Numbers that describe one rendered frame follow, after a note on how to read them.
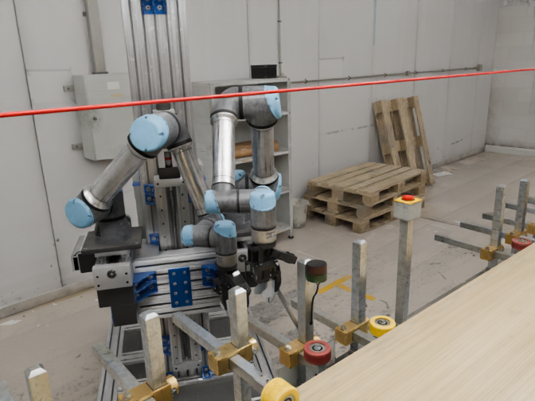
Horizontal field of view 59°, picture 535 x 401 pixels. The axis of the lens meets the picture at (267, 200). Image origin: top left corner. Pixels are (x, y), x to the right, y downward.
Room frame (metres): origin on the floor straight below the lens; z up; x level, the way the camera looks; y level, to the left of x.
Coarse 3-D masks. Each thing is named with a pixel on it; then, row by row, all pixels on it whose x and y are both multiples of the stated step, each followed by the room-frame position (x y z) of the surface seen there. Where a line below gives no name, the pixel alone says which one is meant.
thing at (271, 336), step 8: (248, 320) 1.43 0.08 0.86; (256, 320) 1.43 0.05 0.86; (248, 328) 1.42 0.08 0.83; (256, 328) 1.39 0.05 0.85; (264, 328) 1.38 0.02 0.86; (264, 336) 1.36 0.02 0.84; (272, 336) 1.33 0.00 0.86; (280, 336) 1.33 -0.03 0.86; (272, 344) 1.33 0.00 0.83; (280, 344) 1.30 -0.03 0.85; (304, 360) 1.21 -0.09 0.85; (312, 368) 1.18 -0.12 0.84; (320, 368) 1.17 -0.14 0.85
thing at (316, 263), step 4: (312, 260) 1.27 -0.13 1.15; (316, 260) 1.27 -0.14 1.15; (320, 260) 1.27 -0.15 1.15; (308, 264) 1.24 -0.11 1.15; (312, 264) 1.24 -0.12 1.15; (316, 264) 1.24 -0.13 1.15; (320, 264) 1.24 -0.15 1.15; (324, 264) 1.24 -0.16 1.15; (308, 284) 1.26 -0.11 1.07; (312, 284) 1.28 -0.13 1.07; (316, 292) 1.25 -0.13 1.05; (312, 300) 1.26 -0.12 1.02; (312, 304) 1.26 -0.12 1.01; (312, 308) 1.27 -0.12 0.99; (312, 312) 1.27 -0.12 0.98; (312, 316) 1.27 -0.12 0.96; (312, 320) 1.27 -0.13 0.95
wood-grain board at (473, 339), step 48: (480, 288) 1.53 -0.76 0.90; (528, 288) 1.52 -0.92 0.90; (384, 336) 1.25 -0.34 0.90; (432, 336) 1.24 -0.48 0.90; (480, 336) 1.23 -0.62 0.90; (528, 336) 1.22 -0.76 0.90; (336, 384) 1.03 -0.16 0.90; (384, 384) 1.03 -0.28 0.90; (432, 384) 1.02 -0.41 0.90; (480, 384) 1.01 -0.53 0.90; (528, 384) 1.01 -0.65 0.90
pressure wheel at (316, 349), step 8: (312, 344) 1.21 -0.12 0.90; (320, 344) 1.21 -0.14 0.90; (328, 344) 1.20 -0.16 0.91; (304, 352) 1.18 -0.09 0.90; (312, 352) 1.16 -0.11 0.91; (320, 352) 1.16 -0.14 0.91; (328, 352) 1.16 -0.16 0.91; (312, 360) 1.16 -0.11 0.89; (320, 360) 1.15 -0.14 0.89; (328, 360) 1.16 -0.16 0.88
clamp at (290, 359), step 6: (294, 342) 1.27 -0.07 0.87; (300, 342) 1.27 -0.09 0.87; (282, 348) 1.24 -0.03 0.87; (294, 348) 1.24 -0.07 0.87; (300, 348) 1.24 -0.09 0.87; (282, 354) 1.24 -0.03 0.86; (288, 354) 1.21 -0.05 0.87; (294, 354) 1.22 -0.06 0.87; (282, 360) 1.24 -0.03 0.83; (288, 360) 1.21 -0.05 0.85; (294, 360) 1.22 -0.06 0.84; (288, 366) 1.21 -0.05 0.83; (294, 366) 1.22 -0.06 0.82
